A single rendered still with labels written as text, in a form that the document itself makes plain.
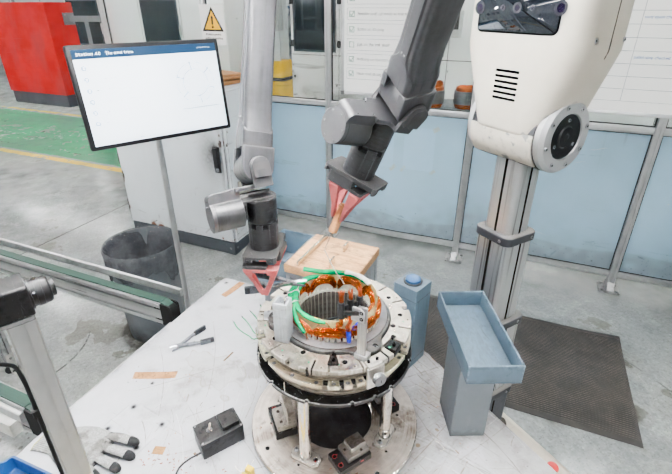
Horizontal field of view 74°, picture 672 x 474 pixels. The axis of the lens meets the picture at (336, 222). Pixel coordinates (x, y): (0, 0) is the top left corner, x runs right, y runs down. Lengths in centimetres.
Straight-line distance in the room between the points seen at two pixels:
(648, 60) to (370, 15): 155
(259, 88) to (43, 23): 368
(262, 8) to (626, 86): 236
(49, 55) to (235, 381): 363
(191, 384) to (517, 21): 114
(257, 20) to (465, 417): 94
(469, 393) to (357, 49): 243
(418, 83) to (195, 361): 99
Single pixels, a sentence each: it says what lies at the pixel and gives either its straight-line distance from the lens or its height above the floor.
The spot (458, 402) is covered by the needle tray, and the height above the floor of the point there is 89.
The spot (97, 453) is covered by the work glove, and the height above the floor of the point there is 80.
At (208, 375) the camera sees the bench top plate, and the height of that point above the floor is 78.
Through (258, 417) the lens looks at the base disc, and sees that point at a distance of 116.
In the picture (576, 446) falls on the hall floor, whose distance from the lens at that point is 234.
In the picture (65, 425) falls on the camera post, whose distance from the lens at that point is 74.
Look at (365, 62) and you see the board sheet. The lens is 308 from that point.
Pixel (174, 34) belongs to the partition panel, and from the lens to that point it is 392.
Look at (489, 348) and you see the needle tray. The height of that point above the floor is 102.
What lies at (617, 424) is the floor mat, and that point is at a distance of 249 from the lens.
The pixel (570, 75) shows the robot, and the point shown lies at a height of 156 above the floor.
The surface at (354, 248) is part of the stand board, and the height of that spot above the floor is 107.
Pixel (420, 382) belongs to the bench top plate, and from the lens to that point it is 127.
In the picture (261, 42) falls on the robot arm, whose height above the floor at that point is 162.
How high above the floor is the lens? 168
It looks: 26 degrees down
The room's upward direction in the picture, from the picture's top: straight up
